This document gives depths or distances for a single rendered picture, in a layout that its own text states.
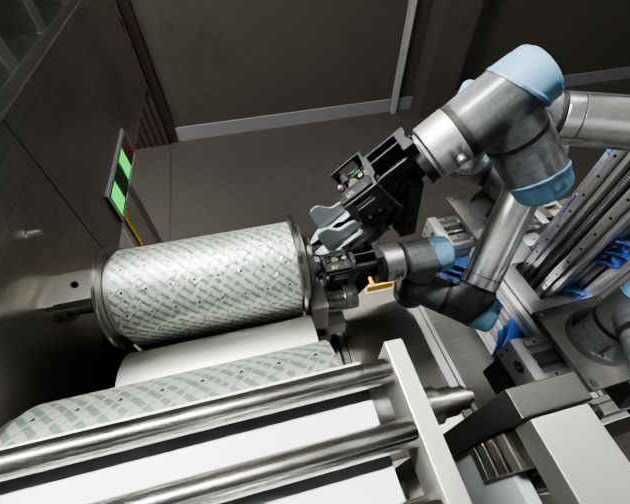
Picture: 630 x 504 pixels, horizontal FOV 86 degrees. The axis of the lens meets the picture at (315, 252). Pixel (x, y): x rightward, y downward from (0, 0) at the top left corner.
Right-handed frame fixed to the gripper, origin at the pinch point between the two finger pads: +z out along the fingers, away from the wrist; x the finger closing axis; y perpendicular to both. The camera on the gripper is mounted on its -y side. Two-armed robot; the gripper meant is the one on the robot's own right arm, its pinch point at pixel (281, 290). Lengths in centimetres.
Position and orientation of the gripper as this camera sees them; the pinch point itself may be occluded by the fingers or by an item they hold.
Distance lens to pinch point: 67.3
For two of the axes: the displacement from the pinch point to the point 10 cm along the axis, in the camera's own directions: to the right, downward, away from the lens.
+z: -9.7, 1.8, -1.5
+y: 0.0, -6.3, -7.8
